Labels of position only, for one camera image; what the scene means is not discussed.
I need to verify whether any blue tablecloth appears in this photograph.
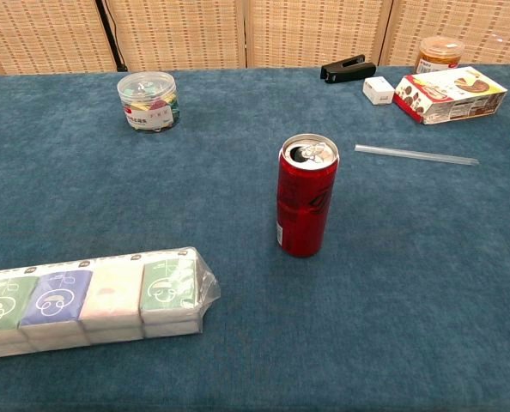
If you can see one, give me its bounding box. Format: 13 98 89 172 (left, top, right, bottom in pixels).
0 64 510 412

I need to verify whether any black stand pole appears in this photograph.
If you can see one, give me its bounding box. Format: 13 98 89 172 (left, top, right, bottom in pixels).
94 0 129 72

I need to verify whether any orange lidded plastic jar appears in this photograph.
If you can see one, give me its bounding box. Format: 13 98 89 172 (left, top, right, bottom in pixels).
413 35 465 75

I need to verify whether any clear plastic straw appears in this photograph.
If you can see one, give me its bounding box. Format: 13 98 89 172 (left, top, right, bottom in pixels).
354 143 480 167

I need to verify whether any wrapped tissue packet multipack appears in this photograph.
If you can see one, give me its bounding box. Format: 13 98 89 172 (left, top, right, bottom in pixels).
0 245 221 361

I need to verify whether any small white box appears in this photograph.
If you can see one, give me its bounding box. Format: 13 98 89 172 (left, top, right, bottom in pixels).
362 76 396 106

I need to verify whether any black stapler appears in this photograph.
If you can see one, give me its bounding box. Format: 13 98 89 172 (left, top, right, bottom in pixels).
320 54 377 85

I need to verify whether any clear jar of colourful clips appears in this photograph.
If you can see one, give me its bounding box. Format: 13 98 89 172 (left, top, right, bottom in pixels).
116 71 181 133

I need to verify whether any woven bamboo folding screen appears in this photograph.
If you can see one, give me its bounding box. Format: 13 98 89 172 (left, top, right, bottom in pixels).
0 0 510 76

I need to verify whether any red soda can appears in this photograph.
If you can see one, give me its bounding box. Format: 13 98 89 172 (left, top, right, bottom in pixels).
276 133 340 259

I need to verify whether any white red biscuit box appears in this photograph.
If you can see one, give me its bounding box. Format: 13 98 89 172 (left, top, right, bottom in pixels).
392 66 508 125

